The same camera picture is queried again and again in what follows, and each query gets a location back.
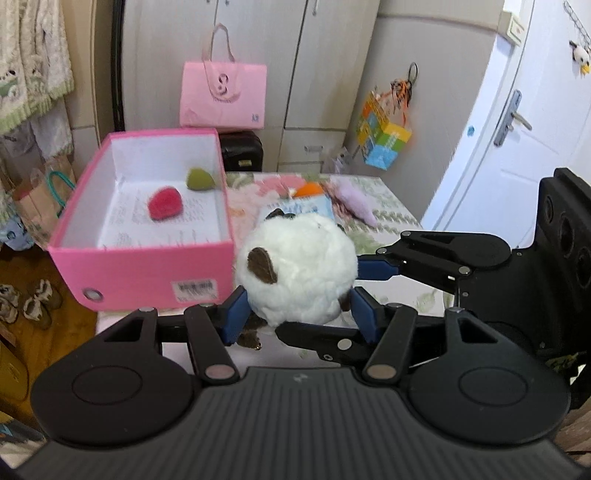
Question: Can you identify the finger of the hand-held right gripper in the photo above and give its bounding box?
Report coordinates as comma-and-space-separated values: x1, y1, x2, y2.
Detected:
274, 320, 371, 362
358, 230, 512, 292

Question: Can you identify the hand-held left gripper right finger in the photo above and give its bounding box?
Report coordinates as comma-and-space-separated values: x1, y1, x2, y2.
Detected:
350, 286, 502, 385

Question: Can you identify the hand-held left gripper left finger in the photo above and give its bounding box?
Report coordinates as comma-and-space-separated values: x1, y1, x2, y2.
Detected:
104, 285, 250, 385

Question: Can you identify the white round plush toy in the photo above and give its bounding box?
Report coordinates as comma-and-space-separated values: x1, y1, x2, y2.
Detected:
233, 209, 359, 350

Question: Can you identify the purple plush toy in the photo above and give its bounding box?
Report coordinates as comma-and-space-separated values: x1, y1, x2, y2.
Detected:
330, 178, 380, 227

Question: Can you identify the pink cardboard box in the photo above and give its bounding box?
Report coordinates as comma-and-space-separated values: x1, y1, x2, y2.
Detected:
48, 128, 237, 311

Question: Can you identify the floral bedsheet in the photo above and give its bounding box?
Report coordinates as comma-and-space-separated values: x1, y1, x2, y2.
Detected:
96, 171, 459, 371

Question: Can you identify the white door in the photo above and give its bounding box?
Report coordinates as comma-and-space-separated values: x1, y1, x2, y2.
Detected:
422, 0, 591, 232

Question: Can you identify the orange plush toy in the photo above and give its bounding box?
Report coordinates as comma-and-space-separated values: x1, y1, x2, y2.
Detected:
293, 182, 327, 199

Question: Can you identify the clear plastic wrapper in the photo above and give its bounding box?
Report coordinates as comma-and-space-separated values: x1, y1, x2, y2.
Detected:
322, 144, 352, 175

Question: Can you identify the colourful gift bag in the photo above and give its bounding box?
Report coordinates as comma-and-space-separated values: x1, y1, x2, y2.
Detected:
356, 90, 413, 172

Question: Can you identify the red plush toy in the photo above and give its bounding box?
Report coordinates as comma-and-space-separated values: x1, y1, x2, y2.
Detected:
148, 185, 184, 222

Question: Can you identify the green plush toy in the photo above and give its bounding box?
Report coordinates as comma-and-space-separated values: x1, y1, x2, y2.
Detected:
186, 168, 218, 193

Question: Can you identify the black stool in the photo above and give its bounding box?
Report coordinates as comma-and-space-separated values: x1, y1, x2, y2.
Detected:
218, 130, 265, 174

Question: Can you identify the orange ribbon tassel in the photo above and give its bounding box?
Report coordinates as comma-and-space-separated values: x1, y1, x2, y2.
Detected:
390, 62, 419, 126

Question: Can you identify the small hanging duck plush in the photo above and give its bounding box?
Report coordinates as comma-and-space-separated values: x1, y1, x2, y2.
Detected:
569, 39, 591, 77

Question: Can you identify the fluffy slipper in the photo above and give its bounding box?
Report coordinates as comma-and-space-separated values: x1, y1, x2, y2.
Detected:
23, 279, 64, 329
0, 284, 20, 324

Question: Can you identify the grey wardrobe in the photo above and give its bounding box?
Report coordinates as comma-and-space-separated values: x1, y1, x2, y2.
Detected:
115, 0, 382, 174

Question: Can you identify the pink paper bag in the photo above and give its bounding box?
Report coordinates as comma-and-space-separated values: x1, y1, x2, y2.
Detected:
179, 23, 268, 129

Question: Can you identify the metal hook rack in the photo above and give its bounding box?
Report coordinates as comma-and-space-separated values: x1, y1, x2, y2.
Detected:
562, 0, 591, 47

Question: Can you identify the white hanging garment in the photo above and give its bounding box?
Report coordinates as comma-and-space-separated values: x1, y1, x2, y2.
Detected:
28, 98, 75, 158

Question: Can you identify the cream green knitted cardigan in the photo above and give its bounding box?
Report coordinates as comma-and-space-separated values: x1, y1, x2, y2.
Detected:
0, 0, 75, 135

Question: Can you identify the metal door handle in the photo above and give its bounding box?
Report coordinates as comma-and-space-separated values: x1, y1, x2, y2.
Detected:
493, 90, 533, 148

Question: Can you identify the wall light switch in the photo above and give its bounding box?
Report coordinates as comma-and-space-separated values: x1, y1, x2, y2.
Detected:
501, 11, 525, 47

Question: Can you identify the brown paper bag green handle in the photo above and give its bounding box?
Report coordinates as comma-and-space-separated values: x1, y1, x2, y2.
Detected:
11, 168, 77, 250

